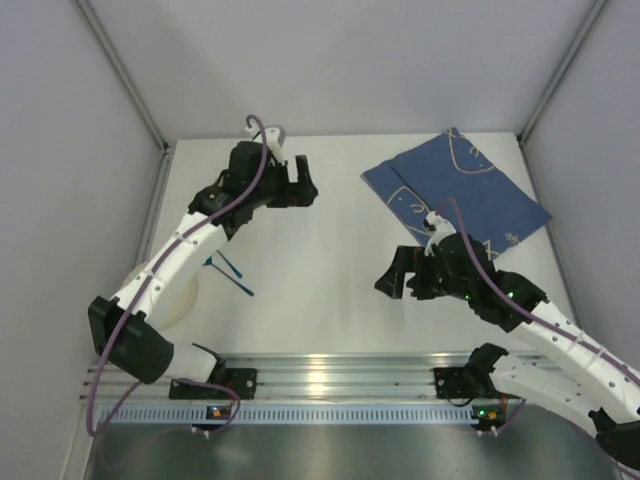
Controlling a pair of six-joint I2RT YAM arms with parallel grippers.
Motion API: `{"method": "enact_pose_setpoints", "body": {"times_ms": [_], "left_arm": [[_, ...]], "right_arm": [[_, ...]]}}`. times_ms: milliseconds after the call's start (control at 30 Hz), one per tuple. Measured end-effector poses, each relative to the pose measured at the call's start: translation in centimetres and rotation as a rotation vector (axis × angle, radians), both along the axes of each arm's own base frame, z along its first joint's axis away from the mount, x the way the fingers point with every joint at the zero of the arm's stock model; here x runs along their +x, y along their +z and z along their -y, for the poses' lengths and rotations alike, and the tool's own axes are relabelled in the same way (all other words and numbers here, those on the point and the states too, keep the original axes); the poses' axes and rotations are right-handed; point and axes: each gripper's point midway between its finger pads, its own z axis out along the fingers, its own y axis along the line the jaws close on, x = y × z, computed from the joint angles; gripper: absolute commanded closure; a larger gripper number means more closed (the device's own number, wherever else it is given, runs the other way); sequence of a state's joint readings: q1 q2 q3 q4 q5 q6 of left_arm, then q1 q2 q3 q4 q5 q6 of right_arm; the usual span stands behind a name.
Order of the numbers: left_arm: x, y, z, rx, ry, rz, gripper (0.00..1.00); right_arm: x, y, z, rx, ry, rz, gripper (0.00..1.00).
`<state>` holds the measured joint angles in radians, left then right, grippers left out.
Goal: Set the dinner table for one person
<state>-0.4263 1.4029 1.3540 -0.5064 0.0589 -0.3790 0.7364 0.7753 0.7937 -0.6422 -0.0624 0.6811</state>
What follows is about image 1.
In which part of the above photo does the blue fish placemat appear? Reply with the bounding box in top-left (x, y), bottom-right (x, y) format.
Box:
top-left (361, 128), bottom-right (551, 260)

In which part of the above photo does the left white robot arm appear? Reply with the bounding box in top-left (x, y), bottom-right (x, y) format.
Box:
top-left (88, 141), bottom-right (318, 384)

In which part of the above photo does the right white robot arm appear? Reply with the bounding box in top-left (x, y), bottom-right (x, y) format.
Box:
top-left (374, 233), bottom-right (639, 470)

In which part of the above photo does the blue metallic spoon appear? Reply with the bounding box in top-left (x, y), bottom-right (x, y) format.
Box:
top-left (203, 257), bottom-right (255, 297)

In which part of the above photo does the cream round plate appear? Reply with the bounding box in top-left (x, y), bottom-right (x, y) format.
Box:
top-left (153, 273), bottom-right (199, 333)

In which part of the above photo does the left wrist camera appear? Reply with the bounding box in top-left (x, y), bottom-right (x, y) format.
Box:
top-left (245, 125), bottom-right (287, 165)

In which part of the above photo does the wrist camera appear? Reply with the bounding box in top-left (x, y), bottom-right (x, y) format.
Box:
top-left (245, 125), bottom-right (287, 165)
top-left (423, 211), bottom-right (457, 256)

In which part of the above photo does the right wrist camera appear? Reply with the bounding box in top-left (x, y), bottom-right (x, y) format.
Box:
top-left (423, 211), bottom-right (457, 256)

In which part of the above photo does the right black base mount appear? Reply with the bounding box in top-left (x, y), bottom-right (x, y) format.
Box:
top-left (433, 367), bottom-right (479, 400)

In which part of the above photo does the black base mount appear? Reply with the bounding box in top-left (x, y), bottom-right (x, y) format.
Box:
top-left (169, 368), bottom-right (257, 400)
top-left (433, 367), bottom-right (479, 400)

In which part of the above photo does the aluminium rail frame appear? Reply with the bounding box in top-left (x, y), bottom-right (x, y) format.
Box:
top-left (79, 352), bottom-right (566, 404)

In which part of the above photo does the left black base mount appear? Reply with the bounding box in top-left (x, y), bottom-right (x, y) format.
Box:
top-left (169, 368), bottom-right (257, 400)

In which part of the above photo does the slotted grey cable duct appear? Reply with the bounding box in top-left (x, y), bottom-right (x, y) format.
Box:
top-left (111, 402), bottom-right (506, 426)

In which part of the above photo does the left aluminium corner post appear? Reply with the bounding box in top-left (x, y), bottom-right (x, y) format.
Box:
top-left (70, 0), bottom-right (168, 152)

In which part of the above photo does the aluminium corner post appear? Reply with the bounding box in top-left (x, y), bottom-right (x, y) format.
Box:
top-left (70, 0), bottom-right (168, 152)
top-left (516, 0), bottom-right (612, 149)

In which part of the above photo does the right aluminium corner post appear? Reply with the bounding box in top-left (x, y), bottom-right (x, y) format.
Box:
top-left (516, 0), bottom-right (612, 149)

